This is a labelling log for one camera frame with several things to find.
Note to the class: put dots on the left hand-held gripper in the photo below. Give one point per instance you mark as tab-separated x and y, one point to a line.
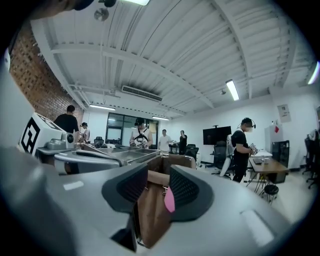
37	135

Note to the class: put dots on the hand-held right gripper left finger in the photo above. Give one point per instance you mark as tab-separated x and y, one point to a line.
75	212

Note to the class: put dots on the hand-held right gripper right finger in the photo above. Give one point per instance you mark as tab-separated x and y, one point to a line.
225	212

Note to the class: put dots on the pink cloth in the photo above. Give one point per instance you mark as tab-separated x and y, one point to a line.
170	201

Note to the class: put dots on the brown bag with pink tag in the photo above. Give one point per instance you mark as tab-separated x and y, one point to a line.
152	212

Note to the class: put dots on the wooden steel housekeeping cart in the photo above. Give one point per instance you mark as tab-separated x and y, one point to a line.
140	152

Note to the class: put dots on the black office chair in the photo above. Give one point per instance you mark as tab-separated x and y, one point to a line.
312	155
221	155
99	141
191	150

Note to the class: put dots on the dark framed glass partition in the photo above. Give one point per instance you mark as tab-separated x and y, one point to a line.
117	127

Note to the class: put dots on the black round stool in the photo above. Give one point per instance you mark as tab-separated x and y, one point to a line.
271	190

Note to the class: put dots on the long ceiling light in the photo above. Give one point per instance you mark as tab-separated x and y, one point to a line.
136	2
102	107
232	90
313	73
160	118

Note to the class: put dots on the wooden desk with metal legs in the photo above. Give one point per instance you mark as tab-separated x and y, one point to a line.
272	166

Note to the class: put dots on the white board on desk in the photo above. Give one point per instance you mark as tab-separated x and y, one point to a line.
262	153

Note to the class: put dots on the ceiling air vent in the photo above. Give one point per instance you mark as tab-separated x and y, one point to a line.
141	93

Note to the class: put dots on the black glass-door cabinet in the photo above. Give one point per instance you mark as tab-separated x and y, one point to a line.
281	152

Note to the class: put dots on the white cabinet with red label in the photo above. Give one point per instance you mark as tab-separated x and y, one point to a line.
272	132

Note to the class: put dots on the round ceiling fixture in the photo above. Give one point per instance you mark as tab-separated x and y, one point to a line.
101	13

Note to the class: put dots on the white wall poster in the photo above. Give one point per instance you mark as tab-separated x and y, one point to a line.
284	113

